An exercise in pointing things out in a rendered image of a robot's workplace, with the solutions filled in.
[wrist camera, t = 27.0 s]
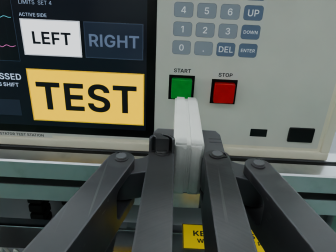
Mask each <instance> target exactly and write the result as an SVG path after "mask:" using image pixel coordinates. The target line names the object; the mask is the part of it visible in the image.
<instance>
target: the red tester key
mask: <svg viewBox="0 0 336 252"><path fill-rule="evenodd" d="M235 88H236V85H235V83H233V82H215V83H214V89H213V98H212V100H213V102H214V103H224V104H233V102H234V95H235Z"/></svg>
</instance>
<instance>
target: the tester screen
mask: <svg viewBox="0 0 336 252"><path fill-rule="evenodd" d="M147 11H148V0H0V99H11V100H20V106H21V112H22V115H5V114H0V124H17V125H37V126H57V127H76V128H96V129H116V130H136V131H146V94H147ZM20 19H41V20H62V21H83V22H104V23H126V24H143V60H129V59H108V58H87V57H66V56H46V55H25V51H24V45H23V38H22V32H21V26H20ZM26 69H45V70H66V71H87V72H107V73H128V74H144V125H128V124H108V123H88V122H68V121H48V120H34V116H33V110H32V103H31V97H30V90H29V84H28V78H27V71H26Z"/></svg>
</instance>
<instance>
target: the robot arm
mask: <svg viewBox="0 0 336 252"><path fill-rule="evenodd" d="M183 192H186V193H187V194H190V195H197V194H198V193H200V196H199V205H198V208H199V209H200V208H201V218H202V229H203V240H204V250H205V252H258V251H257V247H256V244H255V241H254V237H253V234H252V232H253V233H254V235H255V236H256V238H257V240H258V241H259V243H260V245H261V246H262V248H263V249H264V251H265V252H336V233H335V232H334V231H333V229H332V228H331V227H330V226H329V225H328V224H327V223H326V222H325V221H324V220H323V219H322V218H321V217H320V216H319V215H318V214H317V213H316V212H315V210H314V209H313V208H312V207H311V206H310V205H309V204H308V203H307V202H306V201H305V200H304V199H303V198H302V197H301V196H300V195H299V194H298V193H297V191H296V190H295V189H294V188H293V187H292V186H291V185H290V184H289V183H288V182H287V181H286V180H285V179H284V178H283V177H282V176H281V175H280V174H279V173H278V171H277V170H276V169H275V168H274V167H273V166H272V165H271V164H270V163H268V162H267V161H265V160H263V159H259V158H250V159H248V160H246V161H245V164H240V163H236V162H233V161H231V159H230V156H229V155H228V154H227V153H226V152H225V151H224V147H223V143H222V140H221V136H220V134H219V133H217V132H216V131H215V130H202V126H201V119H200V113H199V107H198V101H197V99H196V98H195V97H188V98H185V97H179V96H177V98H175V106H174V124H173V129H166V128H157V129H156V130H155V131H154V132H153V135H151V136H150V137H149V153H148V155H147V156H145V157H142V158H137V159H135V157H134V155H132V154H131V153H129V152H123V151H120V152H115V153H112V154H111V155H110V156H109V157H108V158H107V159H106V160H105V161H104V162H103V163H102V164H101V165H100V166H99V168H98V169H97V170H96V171H95V172H94V173H93V174H92V175H91V176H90V177H89V179H88V180H87V181H86V182H85V183H84V184H83V185H82V186H81V187H80V188H79V190H78V191H77V192H76V193H75V194H74V195H73V196H72V197H71V198H70V199H69V200H68V202H67V203H66V204H65V205H64V206H63V207H62V208H61V209H60V210H59V211H58V213H57V214H56V215H55V216H54V217H53V218H52V219H51V220H50V221H49V222H48V224H47V225H46V226H45V227H44V228H43V229H42V230H41V231H40V232H39V233H38V235H37V236H36V237H35V238H34V239H33V240H32V241H31V242H30V243H29V244H28V245H27V247H26V248H25V249H24V250H23V251H22V252H106V250H107V248H108V246H109V245H110V243H111V241H112V240H113V238H114V236H115V235H116V233H117V231H118V230H119V228H120V226H121V224H122V223H123V221H124V219H125V218H126V216H127V214H128V213H129V211H130V209H131V208H132V206H133V204H134V202H135V199H136V198H141V199H140V204H139V210H138V216H137V222H136V227H135V233H134V239H133V244H132V250H131V252H172V247H173V200H174V194H183Z"/></svg>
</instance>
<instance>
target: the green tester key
mask: <svg viewBox="0 0 336 252"><path fill-rule="evenodd" d="M192 82H193V81H192V79H191V78H178V77H173V78H172V80H171V98H172V99H175V98H177V97H184V98H185V99H188V97H189V98H191V95H192Z"/></svg>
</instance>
